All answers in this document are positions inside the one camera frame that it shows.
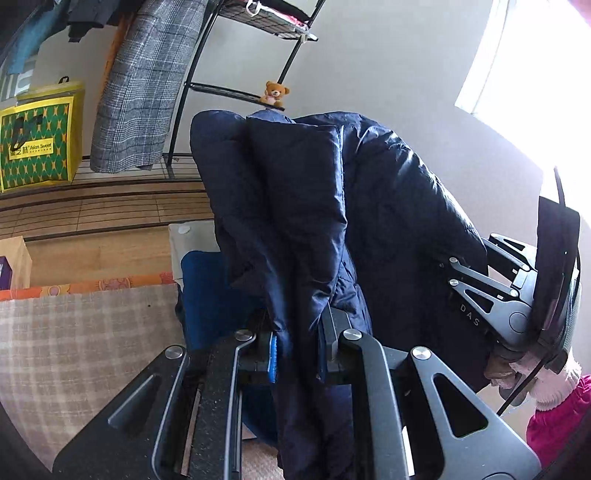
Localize navy puffer jacket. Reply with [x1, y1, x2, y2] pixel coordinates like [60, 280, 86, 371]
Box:
[190, 110, 491, 479]

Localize pink sleeve forearm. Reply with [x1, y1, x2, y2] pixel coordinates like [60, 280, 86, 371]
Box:
[526, 352, 590, 468]

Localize black metal clothes rack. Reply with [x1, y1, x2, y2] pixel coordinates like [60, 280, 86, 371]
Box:
[68, 0, 327, 186]

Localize person right hand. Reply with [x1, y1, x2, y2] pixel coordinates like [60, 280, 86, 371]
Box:
[484, 352, 542, 407]

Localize bright blue jacket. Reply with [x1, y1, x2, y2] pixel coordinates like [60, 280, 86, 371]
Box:
[175, 251, 279, 448]

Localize orange patterned bed sheet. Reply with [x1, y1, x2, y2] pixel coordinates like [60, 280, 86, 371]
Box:
[1, 272, 174, 302]

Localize folded white garment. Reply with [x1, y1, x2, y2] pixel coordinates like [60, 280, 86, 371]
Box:
[168, 220, 221, 297]

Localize plaid pink bed blanket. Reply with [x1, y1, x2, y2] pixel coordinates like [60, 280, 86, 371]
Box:
[0, 281, 288, 480]

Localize small teddy bear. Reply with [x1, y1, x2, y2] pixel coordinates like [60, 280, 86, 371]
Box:
[259, 81, 290, 108]

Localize cardboard box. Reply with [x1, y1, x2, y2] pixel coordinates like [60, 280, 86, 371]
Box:
[0, 236, 32, 290]

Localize grey plaid hanging coat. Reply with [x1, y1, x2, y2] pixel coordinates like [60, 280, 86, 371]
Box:
[89, 1, 207, 174]

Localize yellow green patterned box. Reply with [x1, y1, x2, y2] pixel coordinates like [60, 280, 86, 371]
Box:
[1, 76, 85, 193]

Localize items on top shelf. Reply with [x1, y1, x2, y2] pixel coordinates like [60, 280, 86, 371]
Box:
[245, 0, 311, 30]

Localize black hanging garment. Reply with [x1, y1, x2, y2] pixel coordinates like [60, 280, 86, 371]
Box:
[67, 0, 142, 43]

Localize denim hanging jacket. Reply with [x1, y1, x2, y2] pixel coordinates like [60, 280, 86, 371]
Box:
[1, 1, 70, 75]

